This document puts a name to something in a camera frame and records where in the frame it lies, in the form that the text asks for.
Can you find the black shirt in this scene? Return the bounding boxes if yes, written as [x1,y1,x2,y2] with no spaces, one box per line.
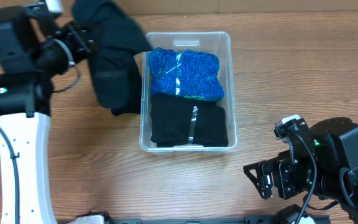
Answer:
[71,0,152,110]

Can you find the black pants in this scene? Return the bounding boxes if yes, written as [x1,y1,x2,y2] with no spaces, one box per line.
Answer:
[150,95,229,147]

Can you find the sparkly blue garment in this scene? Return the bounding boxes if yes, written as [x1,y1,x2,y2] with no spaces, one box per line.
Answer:
[149,47,225,102]

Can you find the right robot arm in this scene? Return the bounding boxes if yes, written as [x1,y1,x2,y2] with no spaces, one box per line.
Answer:
[243,114,358,223]

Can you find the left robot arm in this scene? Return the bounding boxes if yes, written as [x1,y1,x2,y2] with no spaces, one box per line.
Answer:
[0,1,91,223]

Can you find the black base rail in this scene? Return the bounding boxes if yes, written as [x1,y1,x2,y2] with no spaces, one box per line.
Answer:
[57,211,331,224]

